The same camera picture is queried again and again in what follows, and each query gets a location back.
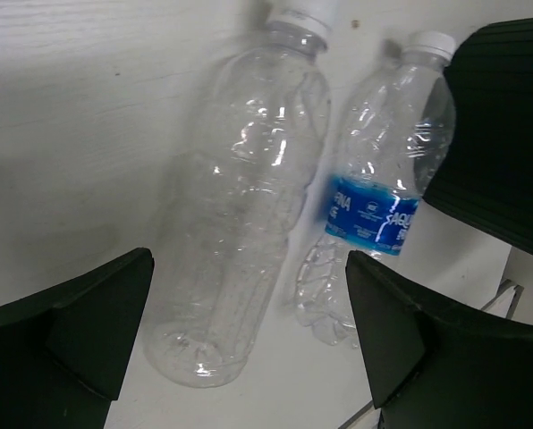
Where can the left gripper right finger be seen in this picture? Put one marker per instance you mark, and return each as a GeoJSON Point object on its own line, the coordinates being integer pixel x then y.
{"type": "Point", "coordinates": [433, 362]}

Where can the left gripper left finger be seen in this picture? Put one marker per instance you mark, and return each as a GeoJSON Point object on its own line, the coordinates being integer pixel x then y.
{"type": "Point", "coordinates": [64, 351]}

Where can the black plastic trash bin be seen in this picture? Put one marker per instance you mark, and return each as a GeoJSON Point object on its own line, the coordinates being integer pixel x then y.
{"type": "Point", "coordinates": [486, 180]}

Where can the blue label Aquafina bottle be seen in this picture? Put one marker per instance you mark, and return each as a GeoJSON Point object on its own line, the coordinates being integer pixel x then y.
{"type": "Point", "coordinates": [396, 130]}

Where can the clear unlabeled plastic bottle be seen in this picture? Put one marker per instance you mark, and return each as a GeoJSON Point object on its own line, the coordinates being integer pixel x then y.
{"type": "Point", "coordinates": [237, 191]}

